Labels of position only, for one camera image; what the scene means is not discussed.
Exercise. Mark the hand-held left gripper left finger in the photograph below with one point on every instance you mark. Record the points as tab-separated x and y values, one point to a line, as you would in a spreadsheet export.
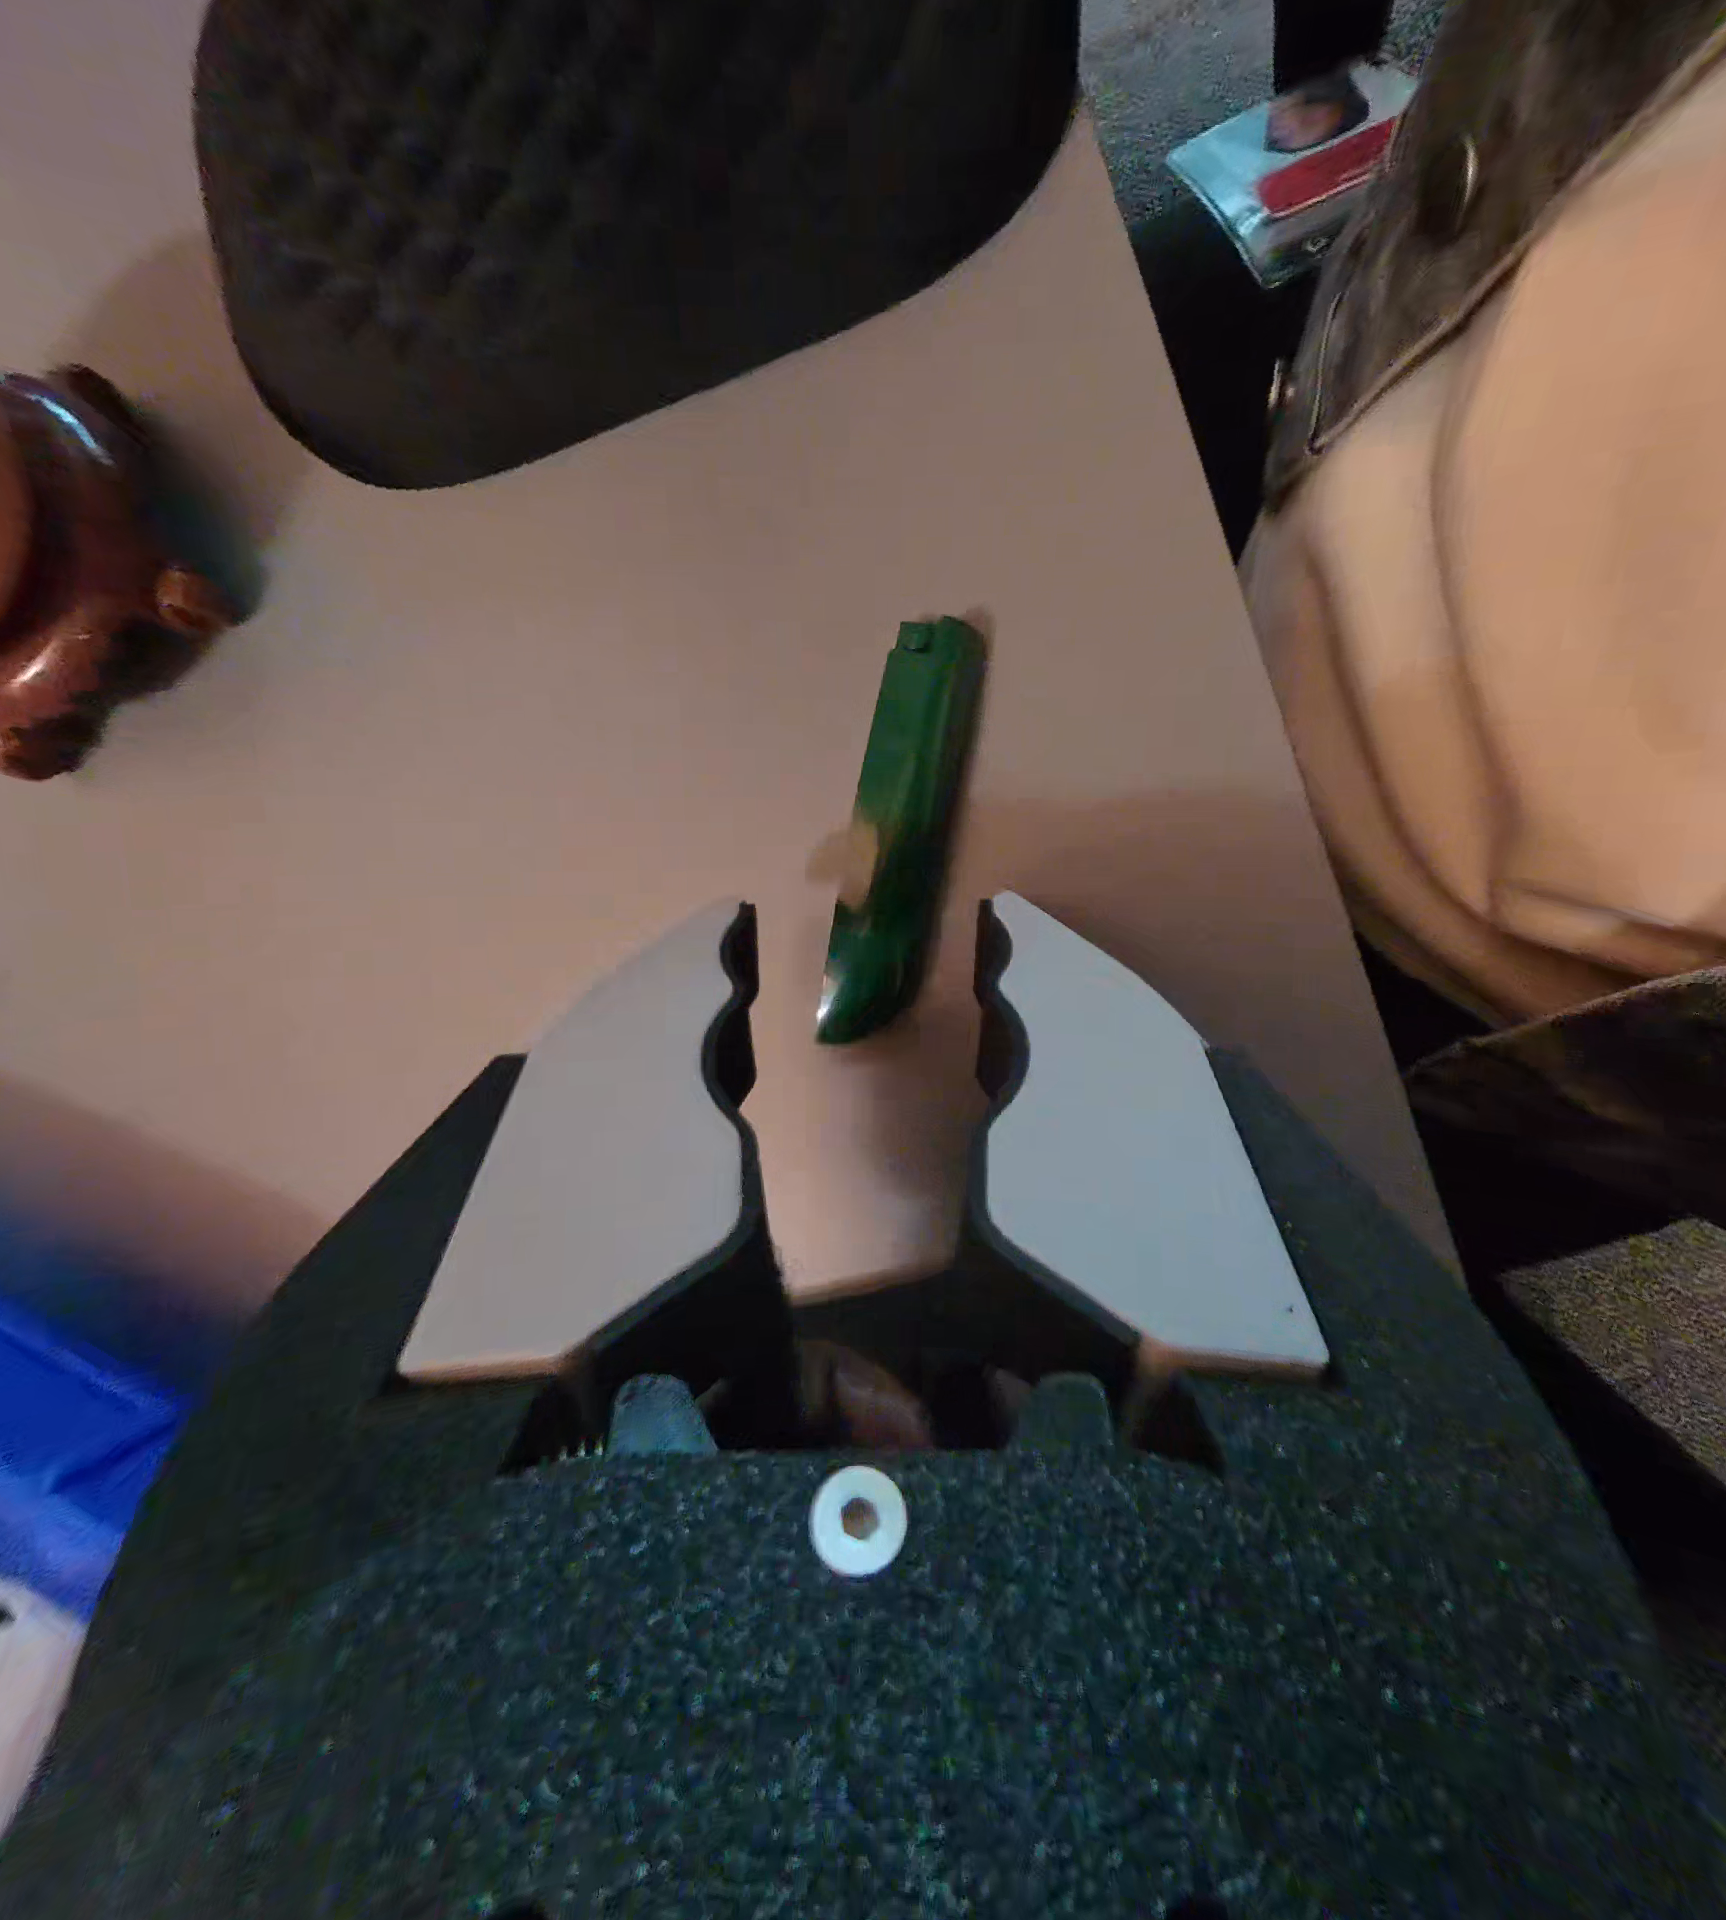
590	1186

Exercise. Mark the dark green lego leaf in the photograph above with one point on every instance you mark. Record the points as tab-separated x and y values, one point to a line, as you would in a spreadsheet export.
900	840

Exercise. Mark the blue plastic bin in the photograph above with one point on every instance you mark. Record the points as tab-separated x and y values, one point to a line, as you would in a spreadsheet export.
21	1424

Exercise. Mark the person's beige shirt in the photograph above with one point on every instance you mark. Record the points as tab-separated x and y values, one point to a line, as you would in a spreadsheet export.
1628	603

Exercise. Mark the white and red badge card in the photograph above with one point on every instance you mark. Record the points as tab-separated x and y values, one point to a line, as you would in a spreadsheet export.
1310	166

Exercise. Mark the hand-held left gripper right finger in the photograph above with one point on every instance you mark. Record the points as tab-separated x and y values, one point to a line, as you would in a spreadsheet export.
1147	1186

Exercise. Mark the terracotta lego flower pot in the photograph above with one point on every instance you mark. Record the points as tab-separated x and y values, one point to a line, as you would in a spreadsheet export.
21	568

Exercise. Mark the person's left hand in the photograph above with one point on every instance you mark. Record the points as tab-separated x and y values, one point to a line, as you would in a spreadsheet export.
879	1397

